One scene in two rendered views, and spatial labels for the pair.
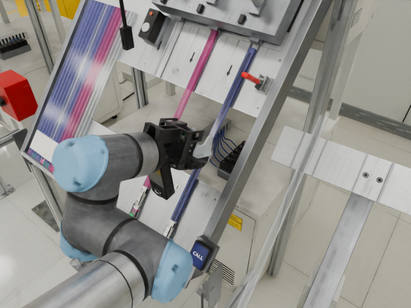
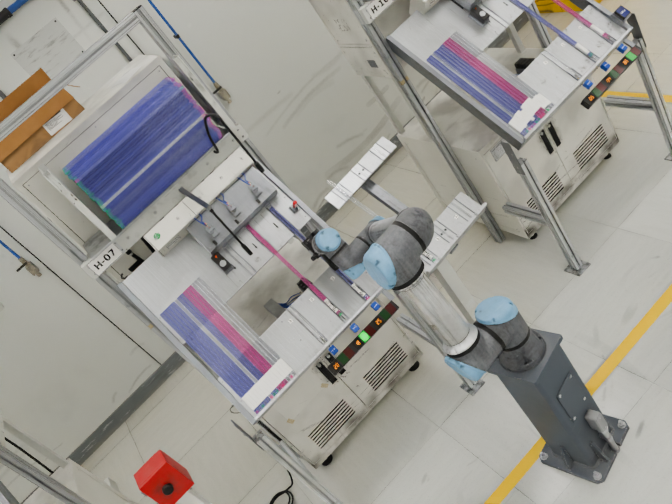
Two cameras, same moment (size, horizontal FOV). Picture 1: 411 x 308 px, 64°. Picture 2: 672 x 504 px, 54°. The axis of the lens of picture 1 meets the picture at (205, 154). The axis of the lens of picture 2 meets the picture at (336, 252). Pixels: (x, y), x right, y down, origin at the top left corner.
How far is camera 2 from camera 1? 196 cm
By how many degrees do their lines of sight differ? 41
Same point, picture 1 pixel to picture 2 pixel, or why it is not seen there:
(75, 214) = (348, 253)
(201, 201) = not seen: hidden behind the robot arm
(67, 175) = (333, 239)
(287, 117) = (280, 268)
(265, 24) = (268, 191)
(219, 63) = (268, 229)
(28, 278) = not seen: outside the picture
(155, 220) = (348, 299)
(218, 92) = (285, 235)
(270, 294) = (422, 343)
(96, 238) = (360, 245)
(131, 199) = (329, 315)
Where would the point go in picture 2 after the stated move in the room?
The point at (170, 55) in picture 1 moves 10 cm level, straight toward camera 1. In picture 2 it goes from (245, 259) to (265, 251)
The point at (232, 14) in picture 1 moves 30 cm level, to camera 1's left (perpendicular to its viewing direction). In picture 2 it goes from (252, 205) to (222, 264)
